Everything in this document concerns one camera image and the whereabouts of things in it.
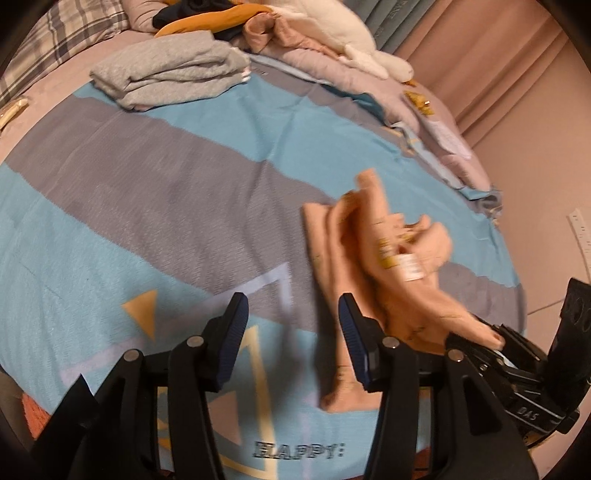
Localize dark navy garment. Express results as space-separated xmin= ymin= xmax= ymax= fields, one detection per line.
xmin=152 ymin=0 xmax=234 ymax=29

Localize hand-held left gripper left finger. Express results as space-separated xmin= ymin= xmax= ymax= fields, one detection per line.
xmin=60 ymin=292 xmax=250 ymax=480

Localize lilac quilt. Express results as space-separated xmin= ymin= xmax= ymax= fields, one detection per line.
xmin=124 ymin=0 xmax=494 ymax=193

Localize white wall socket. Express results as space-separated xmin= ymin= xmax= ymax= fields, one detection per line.
xmin=570 ymin=209 xmax=591 ymax=274

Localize yellow snack wrapper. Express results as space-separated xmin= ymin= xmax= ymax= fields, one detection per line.
xmin=404 ymin=90 xmax=435 ymax=117

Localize folded grey clothes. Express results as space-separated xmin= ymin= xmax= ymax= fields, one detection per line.
xmin=90 ymin=34 xmax=252 ymax=112

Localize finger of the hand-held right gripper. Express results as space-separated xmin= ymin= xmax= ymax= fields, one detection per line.
xmin=445 ymin=323 xmax=549 ymax=371

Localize mustard yellow garment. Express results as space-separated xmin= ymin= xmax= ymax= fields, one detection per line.
xmin=154 ymin=4 xmax=274 ymax=38

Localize white paper sheets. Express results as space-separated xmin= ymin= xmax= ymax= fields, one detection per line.
xmin=427 ymin=117 xmax=472 ymax=161

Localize white goose plush toy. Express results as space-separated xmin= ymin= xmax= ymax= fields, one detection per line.
xmin=272 ymin=0 xmax=415 ymax=83

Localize grey blue curtain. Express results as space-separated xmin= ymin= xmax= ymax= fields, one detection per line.
xmin=344 ymin=0 xmax=437 ymax=54

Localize pink curtain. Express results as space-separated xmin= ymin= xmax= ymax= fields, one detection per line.
xmin=342 ymin=0 xmax=591 ymax=153

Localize pink printed baby pants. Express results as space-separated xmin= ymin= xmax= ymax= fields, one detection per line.
xmin=302 ymin=168 xmax=506 ymax=414

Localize orange cloth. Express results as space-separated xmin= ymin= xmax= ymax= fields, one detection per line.
xmin=21 ymin=394 xmax=52 ymax=441

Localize blue grey patterned bed sheet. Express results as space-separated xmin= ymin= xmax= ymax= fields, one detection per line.
xmin=0 ymin=51 xmax=527 ymax=480

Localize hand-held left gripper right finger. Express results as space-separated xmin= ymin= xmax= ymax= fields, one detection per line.
xmin=338 ymin=293 xmax=539 ymax=480

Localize crumpled dusty pink garment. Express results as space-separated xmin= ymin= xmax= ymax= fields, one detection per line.
xmin=242 ymin=11 xmax=345 ymax=55

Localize plaid pillow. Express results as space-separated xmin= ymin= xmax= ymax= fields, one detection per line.
xmin=0 ymin=0 xmax=131 ymax=108

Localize cream coloured object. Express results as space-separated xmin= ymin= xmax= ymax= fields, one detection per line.
xmin=0 ymin=98 xmax=29 ymax=130

